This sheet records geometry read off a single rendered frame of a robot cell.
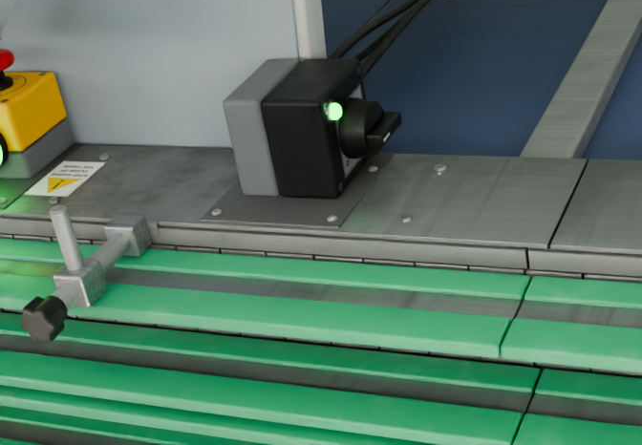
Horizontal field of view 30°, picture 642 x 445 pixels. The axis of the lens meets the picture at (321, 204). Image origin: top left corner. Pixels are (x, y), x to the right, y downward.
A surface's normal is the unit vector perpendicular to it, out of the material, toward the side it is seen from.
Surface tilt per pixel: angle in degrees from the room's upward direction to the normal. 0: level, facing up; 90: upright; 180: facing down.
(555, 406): 90
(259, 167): 0
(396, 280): 90
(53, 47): 0
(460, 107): 90
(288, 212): 90
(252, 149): 0
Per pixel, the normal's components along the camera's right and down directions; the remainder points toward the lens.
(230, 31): -0.39, 0.49
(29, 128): 0.90, 0.04
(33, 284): -0.18, -0.87
